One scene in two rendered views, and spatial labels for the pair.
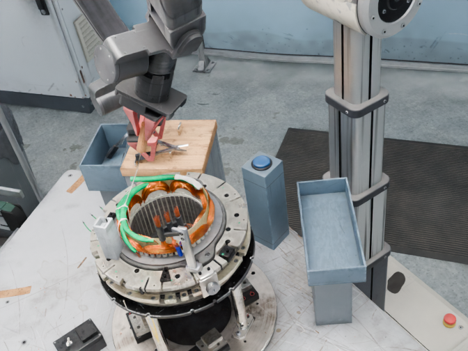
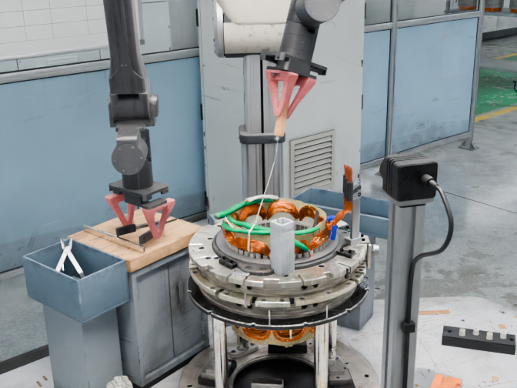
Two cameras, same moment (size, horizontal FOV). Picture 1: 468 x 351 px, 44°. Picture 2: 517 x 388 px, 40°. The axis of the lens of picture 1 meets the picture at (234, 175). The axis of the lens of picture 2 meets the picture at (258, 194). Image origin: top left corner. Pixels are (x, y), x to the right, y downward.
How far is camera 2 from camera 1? 1.32 m
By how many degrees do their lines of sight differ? 59
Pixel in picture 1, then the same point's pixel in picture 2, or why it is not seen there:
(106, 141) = (30, 281)
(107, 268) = (298, 278)
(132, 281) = (334, 270)
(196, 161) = (189, 227)
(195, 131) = (141, 218)
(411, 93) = (30, 302)
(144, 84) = (308, 41)
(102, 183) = (101, 301)
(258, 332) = (343, 353)
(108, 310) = not seen: outside the picture
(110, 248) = (291, 255)
